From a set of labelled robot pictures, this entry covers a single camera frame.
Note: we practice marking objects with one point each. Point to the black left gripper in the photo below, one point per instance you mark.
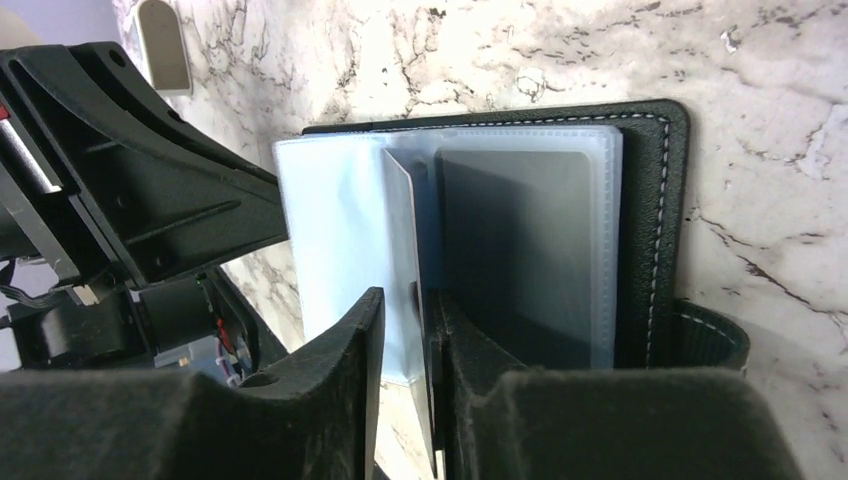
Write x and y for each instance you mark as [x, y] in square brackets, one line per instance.
[117, 217]

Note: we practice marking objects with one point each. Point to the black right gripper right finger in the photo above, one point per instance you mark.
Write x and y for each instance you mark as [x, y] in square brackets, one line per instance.
[694, 417]

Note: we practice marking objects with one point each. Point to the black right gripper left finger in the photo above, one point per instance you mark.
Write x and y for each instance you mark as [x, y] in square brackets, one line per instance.
[311, 415]

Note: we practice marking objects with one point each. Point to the black leather card holder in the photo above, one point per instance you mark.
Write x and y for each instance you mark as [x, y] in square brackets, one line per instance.
[335, 207]

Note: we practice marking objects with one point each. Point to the dark grey credit card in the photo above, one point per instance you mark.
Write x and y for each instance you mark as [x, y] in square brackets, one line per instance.
[517, 238]

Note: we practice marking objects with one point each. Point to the grey VIP credit card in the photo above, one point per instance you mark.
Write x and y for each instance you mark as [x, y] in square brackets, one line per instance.
[406, 327]

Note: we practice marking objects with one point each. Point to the beige card tray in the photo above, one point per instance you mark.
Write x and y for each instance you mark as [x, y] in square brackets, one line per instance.
[158, 31]

